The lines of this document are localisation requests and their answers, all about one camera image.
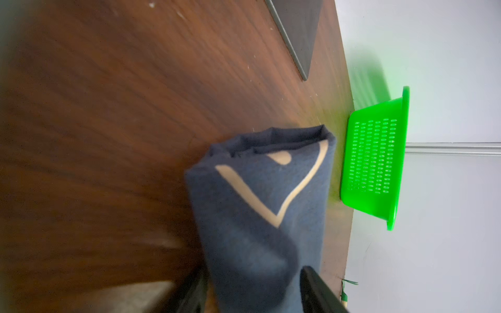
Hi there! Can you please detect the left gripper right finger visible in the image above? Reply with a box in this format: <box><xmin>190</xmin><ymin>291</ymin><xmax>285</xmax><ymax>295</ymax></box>
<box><xmin>300</xmin><ymin>266</ymin><xmax>348</xmax><ymax>313</ymax></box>

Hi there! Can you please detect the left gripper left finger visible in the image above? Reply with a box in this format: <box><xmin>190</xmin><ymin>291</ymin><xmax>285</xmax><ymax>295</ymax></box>
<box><xmin>164</xmin><ymin>266</ymin><xmax>208</xmax><ymax>313</ymax></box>

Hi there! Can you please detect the green plastic basket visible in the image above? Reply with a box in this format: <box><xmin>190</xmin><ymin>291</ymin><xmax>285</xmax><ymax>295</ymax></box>
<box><xmin>340</xmin><ymin>86</ymin><xmax>410</xmax><ymax>231</ymax></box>

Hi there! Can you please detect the pink cherry blossom tree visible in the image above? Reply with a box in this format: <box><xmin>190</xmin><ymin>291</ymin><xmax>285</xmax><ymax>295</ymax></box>
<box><xmin>265</xmin><ymin>0</ymin><xmax>323</xmax><ymax>81</ymax></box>

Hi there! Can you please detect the blue fish-print pillowcase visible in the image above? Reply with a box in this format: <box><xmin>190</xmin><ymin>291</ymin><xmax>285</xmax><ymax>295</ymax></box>
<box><xmin>185</xmin><ymin>125</ymin><xmax>337</xmax><ymax>312</ymax></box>

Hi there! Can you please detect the aluminium frame corner post right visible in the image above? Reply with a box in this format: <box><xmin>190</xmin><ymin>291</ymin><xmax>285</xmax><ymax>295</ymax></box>
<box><xmin>405</xmin><ymin>143</ymin><xmax>500</xmax><ymax>157</ymax></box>

